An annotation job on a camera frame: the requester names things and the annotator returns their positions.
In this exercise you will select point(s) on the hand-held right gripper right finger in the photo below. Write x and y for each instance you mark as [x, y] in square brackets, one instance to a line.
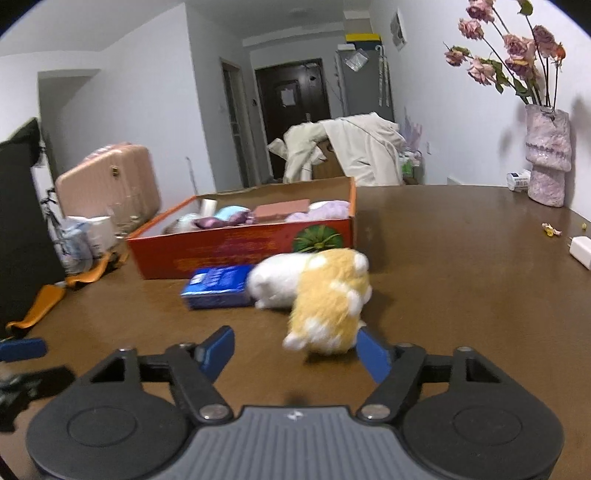
[373, 355]

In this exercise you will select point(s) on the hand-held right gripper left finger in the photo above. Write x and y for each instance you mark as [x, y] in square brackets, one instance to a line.
[217, 353]

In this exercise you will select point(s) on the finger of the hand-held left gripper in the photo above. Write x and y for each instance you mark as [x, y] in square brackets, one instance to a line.
[27, 385]
[23, 349]

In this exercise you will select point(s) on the white and yellow plush toy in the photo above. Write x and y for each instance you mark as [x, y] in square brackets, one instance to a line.
[323, 304]

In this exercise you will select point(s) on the red cardboard box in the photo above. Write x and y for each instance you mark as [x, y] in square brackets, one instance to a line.
[231, 251]

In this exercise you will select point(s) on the mauve satin pouch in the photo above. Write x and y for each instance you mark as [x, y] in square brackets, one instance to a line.
[212, 223]

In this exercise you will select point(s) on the light blue fuzzy sock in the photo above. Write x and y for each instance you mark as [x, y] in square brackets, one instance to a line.
[232, 214]

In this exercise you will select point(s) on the blue tissue packet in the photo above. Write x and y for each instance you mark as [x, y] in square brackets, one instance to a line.
[217, 286]

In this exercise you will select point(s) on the white and blue packages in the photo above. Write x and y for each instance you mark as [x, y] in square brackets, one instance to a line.
[87, 240]

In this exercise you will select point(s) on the black monitor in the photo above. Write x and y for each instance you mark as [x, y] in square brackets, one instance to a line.
[23, 221]

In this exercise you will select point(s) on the pale green fluffy ball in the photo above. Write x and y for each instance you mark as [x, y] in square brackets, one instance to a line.
[185, 222]

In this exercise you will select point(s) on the white roll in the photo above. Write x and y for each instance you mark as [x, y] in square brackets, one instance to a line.
[207, 206]

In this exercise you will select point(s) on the pink sponge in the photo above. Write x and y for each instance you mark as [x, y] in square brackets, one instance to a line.
[281, 210]

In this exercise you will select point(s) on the clear glass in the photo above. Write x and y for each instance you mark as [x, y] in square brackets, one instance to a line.
[124, 224]

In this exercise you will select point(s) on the pink suitcase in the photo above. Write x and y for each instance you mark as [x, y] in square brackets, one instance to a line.
[111, 182]

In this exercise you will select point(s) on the brown cardboard box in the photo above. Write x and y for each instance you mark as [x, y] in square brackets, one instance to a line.
[328, 164]

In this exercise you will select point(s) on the cream coat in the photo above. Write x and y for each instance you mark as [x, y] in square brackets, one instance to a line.
[364, 147]

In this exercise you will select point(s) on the candy wrapper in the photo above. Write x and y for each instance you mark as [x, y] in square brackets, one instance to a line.
[551, 229]

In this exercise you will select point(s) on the lavender flower bunch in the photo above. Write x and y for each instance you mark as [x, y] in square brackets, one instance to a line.
[412, 131]

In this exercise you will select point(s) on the white charger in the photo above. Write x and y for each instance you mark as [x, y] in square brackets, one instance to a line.
[581, 251]

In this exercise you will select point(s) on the dark door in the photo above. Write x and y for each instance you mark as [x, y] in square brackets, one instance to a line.
[295, 120]

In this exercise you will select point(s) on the grey refrigerator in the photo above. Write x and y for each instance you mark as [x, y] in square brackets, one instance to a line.
[364, 92]

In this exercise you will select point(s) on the pink textured vase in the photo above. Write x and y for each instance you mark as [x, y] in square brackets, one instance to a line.
[548, 152]

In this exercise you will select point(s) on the clear plastic bag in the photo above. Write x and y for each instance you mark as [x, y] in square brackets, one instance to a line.
[356, 60]

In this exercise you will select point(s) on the yellow box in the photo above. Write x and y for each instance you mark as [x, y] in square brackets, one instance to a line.
[362, 38]

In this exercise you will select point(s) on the dried pink roses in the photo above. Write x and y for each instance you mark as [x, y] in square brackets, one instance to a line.
[517, 50]

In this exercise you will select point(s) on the wall picture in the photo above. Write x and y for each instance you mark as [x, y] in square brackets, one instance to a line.
[398, 28]

